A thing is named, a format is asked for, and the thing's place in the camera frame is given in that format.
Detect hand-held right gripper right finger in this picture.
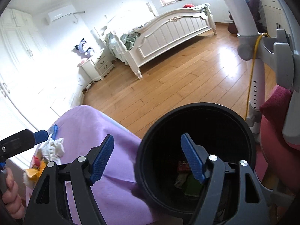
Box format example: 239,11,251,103
181,133,272,225

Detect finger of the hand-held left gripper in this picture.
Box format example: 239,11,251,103
0,129,50,157
48,125,58,139

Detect pink chair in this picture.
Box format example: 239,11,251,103
254,84,300,207

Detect yellow orange wrapper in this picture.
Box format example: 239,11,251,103
24,160,48,183

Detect white nightstand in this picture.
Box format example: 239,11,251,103
81,48,115,82

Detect purple plush toy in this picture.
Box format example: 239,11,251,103
74,37,95,60

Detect red packet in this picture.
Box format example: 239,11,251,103
177,160,190,173

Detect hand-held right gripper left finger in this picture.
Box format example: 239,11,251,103
23,134,115,225

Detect green bedding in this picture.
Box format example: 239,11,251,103
105,31,141,51

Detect green packet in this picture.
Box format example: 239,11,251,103
185,173,202,195

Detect white wooden bed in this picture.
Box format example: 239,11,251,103
103,3,217,79

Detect white air conditioner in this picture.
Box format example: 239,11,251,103
45,4,77,25

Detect yellow cable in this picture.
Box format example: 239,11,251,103
244,33,270,121

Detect dark hanging clothes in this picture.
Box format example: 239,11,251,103
228,0,262,34

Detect black round bin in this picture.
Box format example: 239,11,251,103
136,103,257,216

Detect white desk chair frame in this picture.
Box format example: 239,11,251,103
214,0,298,143

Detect person's left hand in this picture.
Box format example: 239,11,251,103
0,167,25,219

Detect purple tablecloth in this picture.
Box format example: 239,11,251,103
25,105,169,225

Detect white cabinet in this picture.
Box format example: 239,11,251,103
255,0,291,40

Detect white wardrobe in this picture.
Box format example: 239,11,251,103
0,8,78,132

